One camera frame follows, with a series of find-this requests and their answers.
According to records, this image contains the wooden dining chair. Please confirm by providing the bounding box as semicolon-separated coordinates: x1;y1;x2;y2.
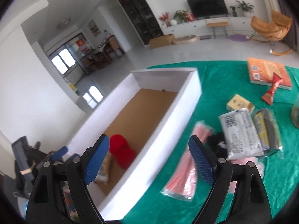
103;35;125;63

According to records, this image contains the yellow tissue pack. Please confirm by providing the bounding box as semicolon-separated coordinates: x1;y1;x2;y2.
226;94;255;113

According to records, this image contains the black television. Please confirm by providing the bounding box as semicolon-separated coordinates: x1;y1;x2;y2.
187;0;228;18

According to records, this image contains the black lace garment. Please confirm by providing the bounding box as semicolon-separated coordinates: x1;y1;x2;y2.
207;132;228;159

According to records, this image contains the orange book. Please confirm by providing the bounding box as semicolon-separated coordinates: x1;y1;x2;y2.
247;57;292;90

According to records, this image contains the green tablecloth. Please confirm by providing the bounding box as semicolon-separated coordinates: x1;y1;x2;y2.
121;60;299;224

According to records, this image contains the brown cardboard box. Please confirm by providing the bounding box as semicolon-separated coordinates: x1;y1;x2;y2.
149;34;175;49

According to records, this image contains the clear jar black lid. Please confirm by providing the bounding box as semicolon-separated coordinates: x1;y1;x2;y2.
290;97;299;129

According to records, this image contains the red flower vase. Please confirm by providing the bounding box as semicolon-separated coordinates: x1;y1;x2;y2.
159;12;169;28

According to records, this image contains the grey white plastic package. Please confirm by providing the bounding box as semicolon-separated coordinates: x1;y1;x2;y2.
218;108;264;160

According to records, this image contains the colourful packet in box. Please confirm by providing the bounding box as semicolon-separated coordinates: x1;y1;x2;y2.
95;152;113;184

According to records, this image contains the green potted plant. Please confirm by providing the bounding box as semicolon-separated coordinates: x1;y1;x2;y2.
236;0;254;18

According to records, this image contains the small wooden bench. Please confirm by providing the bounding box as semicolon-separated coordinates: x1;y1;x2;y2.
206;21;230;40

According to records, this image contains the white tv cabinet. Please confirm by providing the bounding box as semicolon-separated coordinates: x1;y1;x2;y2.
162;17;253;38

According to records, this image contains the red yarn ball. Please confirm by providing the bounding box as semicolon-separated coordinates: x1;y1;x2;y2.
110;135;136;169

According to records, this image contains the yellow grey packaged item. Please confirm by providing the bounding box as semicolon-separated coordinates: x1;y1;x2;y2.
252;108;283;155

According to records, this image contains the purple round mat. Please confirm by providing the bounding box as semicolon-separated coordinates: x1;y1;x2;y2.
229;34;250;42

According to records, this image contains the pink packaged cloth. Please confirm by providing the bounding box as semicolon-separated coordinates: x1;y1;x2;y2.
161;121;213;201

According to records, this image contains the black display cabinet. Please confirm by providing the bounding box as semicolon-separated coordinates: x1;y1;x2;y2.
118;0;163;45

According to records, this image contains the oval cat scratcher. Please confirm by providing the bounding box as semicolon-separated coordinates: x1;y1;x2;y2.
172;35;197;45

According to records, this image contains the orange rocking chair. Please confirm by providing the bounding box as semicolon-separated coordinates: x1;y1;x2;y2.
247;10;293;56

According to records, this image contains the red snack packet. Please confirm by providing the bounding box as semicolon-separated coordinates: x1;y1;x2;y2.
261;73;282;105

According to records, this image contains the white cardboard storage box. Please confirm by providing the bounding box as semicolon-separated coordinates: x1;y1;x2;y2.
68;68;202;221

